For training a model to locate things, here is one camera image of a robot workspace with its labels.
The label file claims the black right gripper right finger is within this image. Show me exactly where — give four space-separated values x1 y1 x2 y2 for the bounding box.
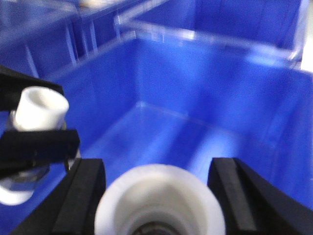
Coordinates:
207 158 313 235

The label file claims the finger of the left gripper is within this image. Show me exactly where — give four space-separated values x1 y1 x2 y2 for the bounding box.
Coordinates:
0 65 64 112
0 130 80 179

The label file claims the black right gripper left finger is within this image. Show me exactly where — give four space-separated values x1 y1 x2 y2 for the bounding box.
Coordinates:
11 158 106 235

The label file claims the blue box at left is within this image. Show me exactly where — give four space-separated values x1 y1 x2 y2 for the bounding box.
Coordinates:
0 0 136 77

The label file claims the blue shelf box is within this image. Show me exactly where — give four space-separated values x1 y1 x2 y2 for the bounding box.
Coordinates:
0 31 313 235

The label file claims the blue box behind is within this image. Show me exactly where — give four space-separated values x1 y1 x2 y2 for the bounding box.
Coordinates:
114 0 309 61

